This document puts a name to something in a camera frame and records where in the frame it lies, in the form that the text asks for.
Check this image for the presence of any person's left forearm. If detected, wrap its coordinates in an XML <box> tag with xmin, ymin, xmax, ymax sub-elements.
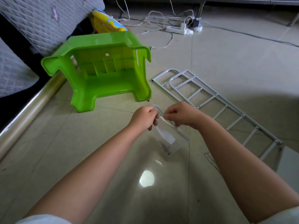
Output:
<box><xmin>23</xmin><ymin>124</ymin><xmax>145</xmax><ymax>222</ymax></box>

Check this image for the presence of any person's white shirt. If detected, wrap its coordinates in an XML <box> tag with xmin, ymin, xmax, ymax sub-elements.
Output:
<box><xmin>16</xmin><ymin>205</ymin><xmax>299</xmax><ymax>224</ymax></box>

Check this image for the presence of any person's right hand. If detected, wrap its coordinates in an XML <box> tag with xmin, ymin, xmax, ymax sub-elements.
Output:
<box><xmin>164</xmin><ymin>101</ymin><xmax>206</xmax><ymax>130</ymax></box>

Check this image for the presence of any white power strip with plugs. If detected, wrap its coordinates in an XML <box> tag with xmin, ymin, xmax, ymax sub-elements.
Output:
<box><xmin>187</xmin><ymin>16</ymin><xmax>204</xmax><ymax>32</ymax></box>

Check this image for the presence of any person's left hand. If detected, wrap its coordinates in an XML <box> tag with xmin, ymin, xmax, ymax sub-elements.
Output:
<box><xmin>128</xmin><ymin>106</ymin><xmax>159</xmax><ymax>133</ymax></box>

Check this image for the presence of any chrome metal base rail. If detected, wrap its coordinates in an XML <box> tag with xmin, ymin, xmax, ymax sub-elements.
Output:
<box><xmin>0</xmin><ymin>72</ymin><xmax>66</xmax><ymax>159</ymax></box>

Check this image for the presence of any grey textured furniture cover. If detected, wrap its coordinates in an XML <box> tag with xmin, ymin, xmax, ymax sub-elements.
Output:
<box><xmin>0</xmin><ymin>0</ymin><xmax>106</xmax><ymax>98</ymax></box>

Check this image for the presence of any yellow plastic basket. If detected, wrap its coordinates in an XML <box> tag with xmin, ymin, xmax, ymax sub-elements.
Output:
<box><xmin>91</xmin><ymin>9</ymin><xmax>128</xmax><ymax>33</ymax></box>

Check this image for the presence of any white wooden board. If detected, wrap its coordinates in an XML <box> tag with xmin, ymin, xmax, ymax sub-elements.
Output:
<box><xmin>276</xmin><ymin>146</ymin><xmax>299</xmax><ymax>192</ymax></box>

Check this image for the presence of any white metal frame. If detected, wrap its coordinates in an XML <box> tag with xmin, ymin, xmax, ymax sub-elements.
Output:
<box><xmin>152</xmin><ymin>68</ymin><xmax>284</xmax><ymax>161</ymax></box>

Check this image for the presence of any clear plastic screw bag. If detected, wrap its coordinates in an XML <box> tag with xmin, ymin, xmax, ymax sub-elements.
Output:
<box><xmin>152</xmin><ymin>105</ymin><xmax>190</xmax><ymax>157</ymax></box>

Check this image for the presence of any long dark cable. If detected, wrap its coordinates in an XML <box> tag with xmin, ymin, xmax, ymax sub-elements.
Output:
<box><xmin>203</xmin><ymin>25</ymin><xmax>299</xmax><ymax>47</ymax></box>

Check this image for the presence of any tangle of white cables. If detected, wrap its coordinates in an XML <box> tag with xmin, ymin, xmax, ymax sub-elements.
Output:
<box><xmin>114</xmin><ymin>0</ymin><xmax>202</xmax><ymax>50</ymax></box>

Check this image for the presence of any green plastic stool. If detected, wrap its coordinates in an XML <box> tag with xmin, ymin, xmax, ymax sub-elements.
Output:
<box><xmin>41</xmin><ymin>31</ymin><xmax>152</xmax><ymax>112</ymax></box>

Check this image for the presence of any long white power strip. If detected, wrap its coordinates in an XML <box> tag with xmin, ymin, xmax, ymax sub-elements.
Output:
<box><xmin>166</xmin><ymin>25</ymin><xmax>193</xmax><ymax>35</ymax></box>

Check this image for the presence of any person's right forearm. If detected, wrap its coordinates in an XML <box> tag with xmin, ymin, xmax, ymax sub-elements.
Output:
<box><xmin>196</xmin><ymin>114</ymin><xmax>299</xmax><ymax>222</ymax></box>

